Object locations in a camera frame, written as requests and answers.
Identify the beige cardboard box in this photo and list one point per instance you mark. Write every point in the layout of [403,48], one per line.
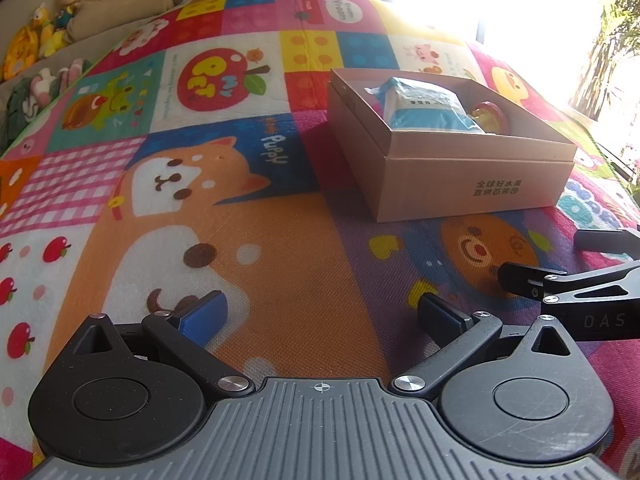
[450,185]

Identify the outdoor green plants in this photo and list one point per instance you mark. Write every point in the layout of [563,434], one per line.
[612,35]

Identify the red round toy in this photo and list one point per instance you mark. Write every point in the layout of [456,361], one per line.
[492,115]

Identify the pink white plush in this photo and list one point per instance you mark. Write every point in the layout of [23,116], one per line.
[47,85]

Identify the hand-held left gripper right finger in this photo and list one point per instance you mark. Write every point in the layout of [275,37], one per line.
[442,317]

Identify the green pink plush toy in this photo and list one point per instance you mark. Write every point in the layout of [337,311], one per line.
[17,115]

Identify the baby doll plush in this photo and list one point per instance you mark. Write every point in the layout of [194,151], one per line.
[67,0]

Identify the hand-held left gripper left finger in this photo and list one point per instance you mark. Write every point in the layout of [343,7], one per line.
[202,317]

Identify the orange yellow plush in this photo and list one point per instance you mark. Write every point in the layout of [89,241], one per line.
[20,52]

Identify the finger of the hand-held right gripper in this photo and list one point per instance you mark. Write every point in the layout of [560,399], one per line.
[600,317]
[607,240]

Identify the blue white tissue pack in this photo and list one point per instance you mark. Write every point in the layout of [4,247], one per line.
[425,110]

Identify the colourful cartoon play mat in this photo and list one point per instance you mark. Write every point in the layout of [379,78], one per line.
[250,200]

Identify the yellow duck plush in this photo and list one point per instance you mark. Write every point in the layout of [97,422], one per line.
[42,27]

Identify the beige pillow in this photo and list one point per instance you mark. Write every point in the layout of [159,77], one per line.
[125,0]

